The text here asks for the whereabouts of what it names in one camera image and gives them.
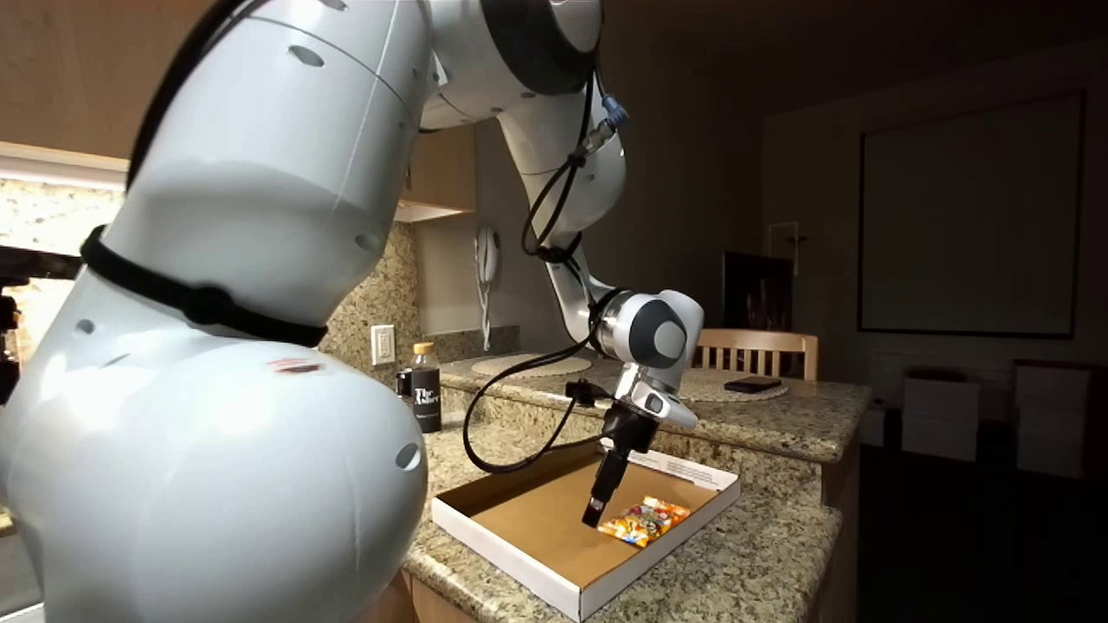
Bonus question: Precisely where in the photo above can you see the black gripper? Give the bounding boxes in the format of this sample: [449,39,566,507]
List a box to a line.
[583,403,659,527]

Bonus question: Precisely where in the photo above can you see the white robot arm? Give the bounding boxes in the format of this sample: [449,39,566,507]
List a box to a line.
[3,0,701,623]

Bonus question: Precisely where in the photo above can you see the white shallow cardboard box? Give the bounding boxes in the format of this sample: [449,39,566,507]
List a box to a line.
[434,451,737,623]

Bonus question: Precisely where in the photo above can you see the round woven placemat left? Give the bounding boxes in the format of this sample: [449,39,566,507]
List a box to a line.
[471,354,591,381]

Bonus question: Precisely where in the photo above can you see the round woven placemat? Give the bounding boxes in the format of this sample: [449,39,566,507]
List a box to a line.
[471,354,591,381]
[682,372,786,403]

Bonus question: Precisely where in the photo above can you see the round woven placemat right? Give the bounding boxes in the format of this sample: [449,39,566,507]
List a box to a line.
[682,372,786,403]

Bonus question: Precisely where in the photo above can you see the small black phone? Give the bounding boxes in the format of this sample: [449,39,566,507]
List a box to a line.
[725,376,783,396]

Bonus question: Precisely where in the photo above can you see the right wooden chair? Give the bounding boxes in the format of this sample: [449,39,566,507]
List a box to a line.
[693,330,819,381]

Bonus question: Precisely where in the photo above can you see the dark sauce bottle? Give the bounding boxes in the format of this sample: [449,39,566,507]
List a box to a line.
[413,344,442,433]

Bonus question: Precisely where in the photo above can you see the dark projector screen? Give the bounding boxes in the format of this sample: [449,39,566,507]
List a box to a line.
[856,91,1088,338]

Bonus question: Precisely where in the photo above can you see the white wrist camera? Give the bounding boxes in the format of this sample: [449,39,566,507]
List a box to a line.
[616,368,694,431]

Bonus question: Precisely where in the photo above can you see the white wall phone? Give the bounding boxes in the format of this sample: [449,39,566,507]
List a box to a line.
[473,225,503,354]

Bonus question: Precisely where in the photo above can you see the white wall outlet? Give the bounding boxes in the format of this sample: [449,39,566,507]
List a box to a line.
[371,327,393,368]

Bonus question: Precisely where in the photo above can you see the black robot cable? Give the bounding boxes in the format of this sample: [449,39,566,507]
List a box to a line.
[459,65,625,479]

